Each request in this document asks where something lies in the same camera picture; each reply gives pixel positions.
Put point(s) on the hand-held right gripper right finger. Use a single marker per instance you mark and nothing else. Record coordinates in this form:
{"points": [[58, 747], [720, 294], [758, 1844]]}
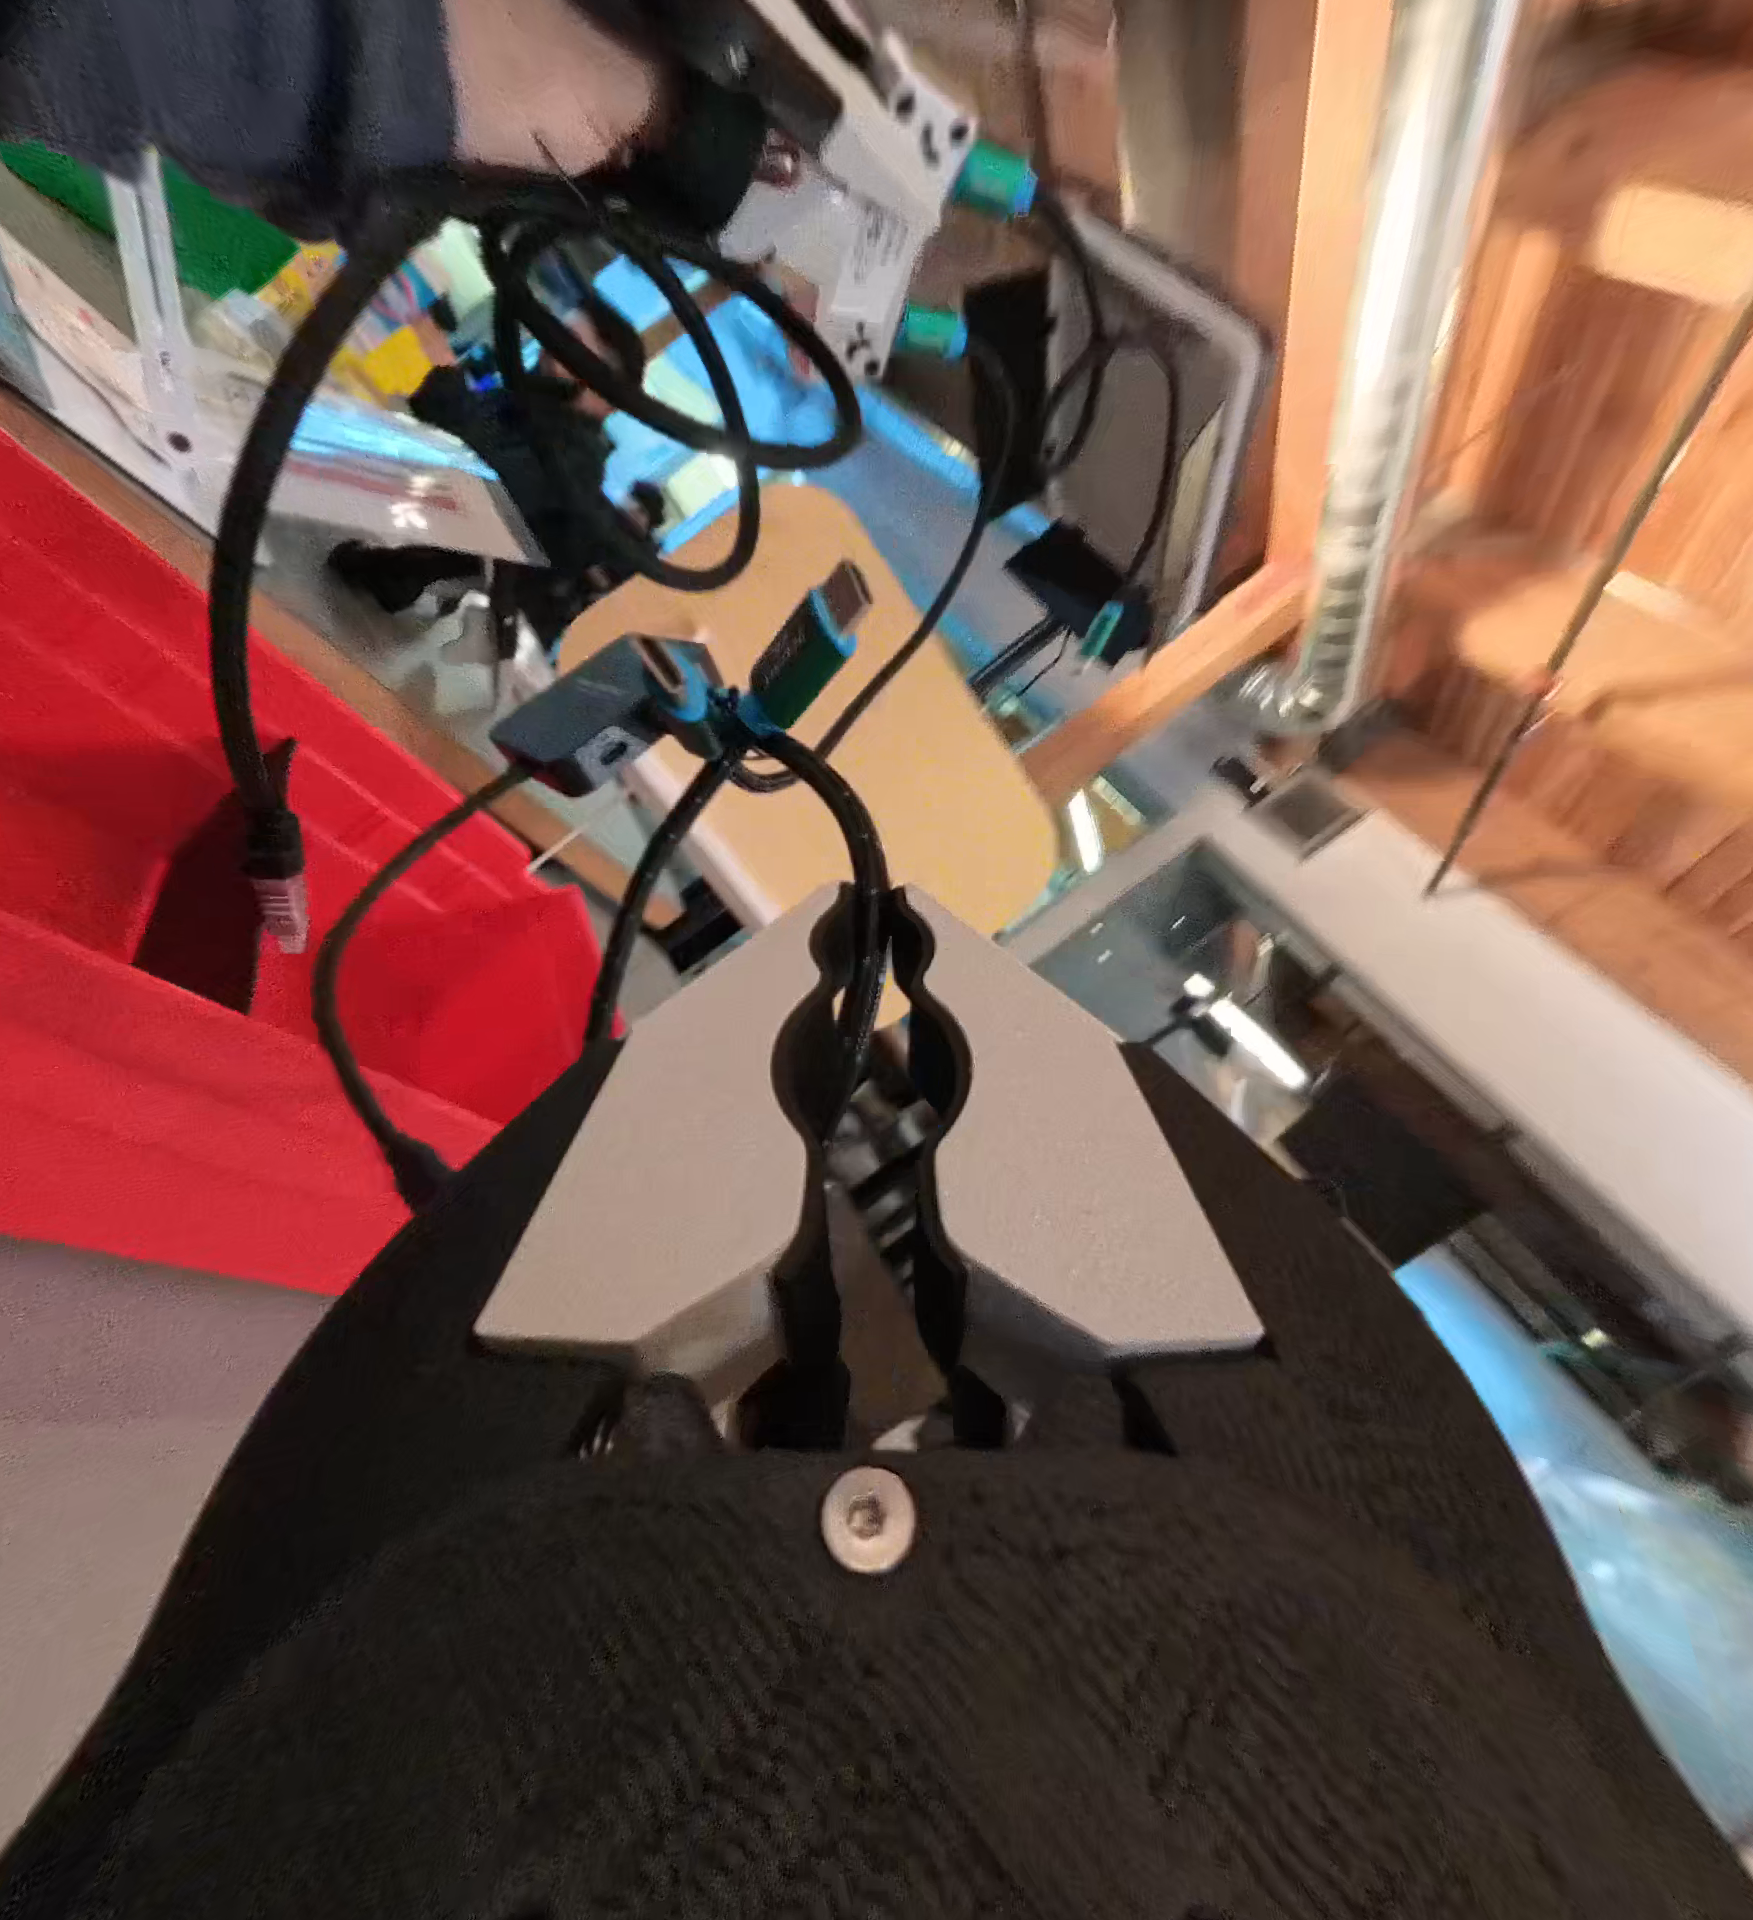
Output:
{"points": [[1085, 1201]]}

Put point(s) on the beige board with white rim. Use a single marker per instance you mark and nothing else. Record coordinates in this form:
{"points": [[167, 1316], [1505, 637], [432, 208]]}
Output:
{"points": [[906, 780]]}

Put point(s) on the person's left hand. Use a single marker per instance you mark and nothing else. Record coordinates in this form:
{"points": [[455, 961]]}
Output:
{"points": [[547, 84]]}

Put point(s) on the red plastic bin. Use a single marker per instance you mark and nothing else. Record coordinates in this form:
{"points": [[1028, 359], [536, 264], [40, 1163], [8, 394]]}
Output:
{"points": [[67, 675]]}

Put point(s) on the person's left forearm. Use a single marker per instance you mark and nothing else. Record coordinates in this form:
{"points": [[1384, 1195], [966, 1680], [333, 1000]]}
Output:
{"points": [[186, 89]]}

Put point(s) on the grey port hub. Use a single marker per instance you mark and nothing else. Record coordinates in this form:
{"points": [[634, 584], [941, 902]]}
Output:
{"points": [[576, 713]]}

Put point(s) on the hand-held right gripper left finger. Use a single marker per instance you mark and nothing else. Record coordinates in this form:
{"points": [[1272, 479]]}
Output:
{"points": [[652, 1201]]}

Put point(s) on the silver ceiling duct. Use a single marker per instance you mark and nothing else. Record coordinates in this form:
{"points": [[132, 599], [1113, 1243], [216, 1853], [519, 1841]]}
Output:
{"points": [[1400, 376]]}

